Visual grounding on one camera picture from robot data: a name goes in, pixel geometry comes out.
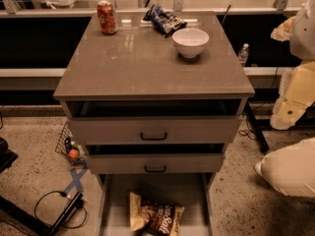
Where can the brown chip bag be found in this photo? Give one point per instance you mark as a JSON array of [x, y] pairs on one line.
[[157, 219]]

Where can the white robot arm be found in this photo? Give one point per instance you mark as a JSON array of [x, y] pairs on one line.
[[297, 87]]

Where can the grey drawer cabinet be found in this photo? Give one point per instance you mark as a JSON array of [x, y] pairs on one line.
[[138, 63]]

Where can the top drawer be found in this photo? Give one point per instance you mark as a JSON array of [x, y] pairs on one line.
[[157, 122]]

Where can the middle drawer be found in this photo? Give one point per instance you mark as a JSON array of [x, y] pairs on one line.
[[142, 159]]

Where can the blue chip bag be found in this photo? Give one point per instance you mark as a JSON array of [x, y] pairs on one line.
[[164, 22]]

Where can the white bowl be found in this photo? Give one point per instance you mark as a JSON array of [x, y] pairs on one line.
[[189, 43]]

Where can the orange soda can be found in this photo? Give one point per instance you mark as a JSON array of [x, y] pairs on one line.
[[106, 18]]

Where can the clear water bottle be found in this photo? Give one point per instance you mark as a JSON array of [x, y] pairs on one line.
[[243, 54]]

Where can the person in beige trousers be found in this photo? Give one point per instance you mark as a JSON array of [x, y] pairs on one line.
[[290, 170]]

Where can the black table leg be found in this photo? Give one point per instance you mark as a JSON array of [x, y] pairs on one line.
[[42, 222]]

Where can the wire basket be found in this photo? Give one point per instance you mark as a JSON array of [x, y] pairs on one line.
[[69, 148]]

